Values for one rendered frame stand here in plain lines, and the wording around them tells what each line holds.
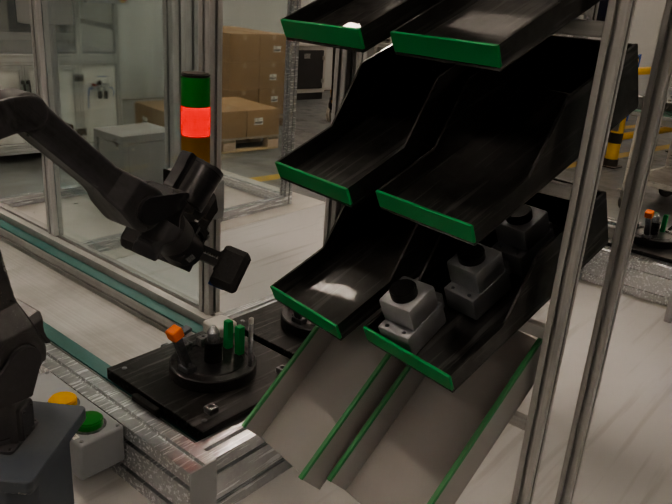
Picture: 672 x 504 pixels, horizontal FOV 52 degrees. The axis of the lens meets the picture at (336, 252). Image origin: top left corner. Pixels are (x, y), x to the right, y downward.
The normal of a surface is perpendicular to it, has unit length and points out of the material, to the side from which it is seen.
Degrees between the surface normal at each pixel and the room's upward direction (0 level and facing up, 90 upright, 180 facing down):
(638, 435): 0
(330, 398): 45
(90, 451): 90
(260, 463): 90
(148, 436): 0
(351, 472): 90
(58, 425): 0
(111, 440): 90
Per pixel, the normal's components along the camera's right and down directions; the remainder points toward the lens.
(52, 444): 0.07, -0.93
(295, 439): -0.50, -0.54
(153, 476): -0.65, 0.22
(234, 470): 0.76, 0.28
